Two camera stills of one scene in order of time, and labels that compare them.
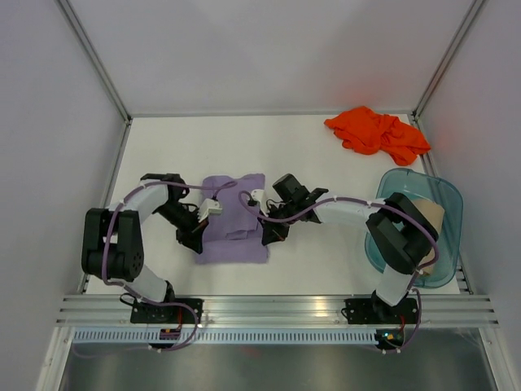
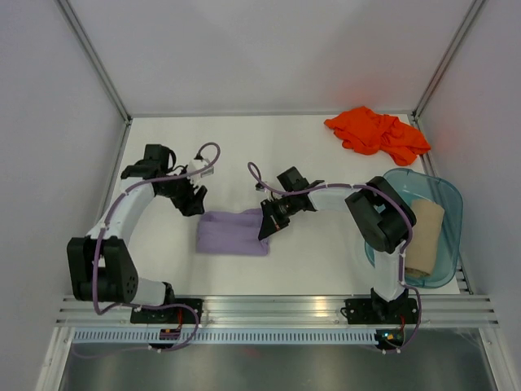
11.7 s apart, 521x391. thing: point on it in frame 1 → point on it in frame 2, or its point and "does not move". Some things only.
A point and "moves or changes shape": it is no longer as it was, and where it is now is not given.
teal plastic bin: (419, 186) does not move
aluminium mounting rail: (461, 310) does not move
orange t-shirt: (367, 131) does not move
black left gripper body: (186, 223) → (180, 191)
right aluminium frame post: (445, 59) does not move
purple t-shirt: (234, 235) moves or changes shape
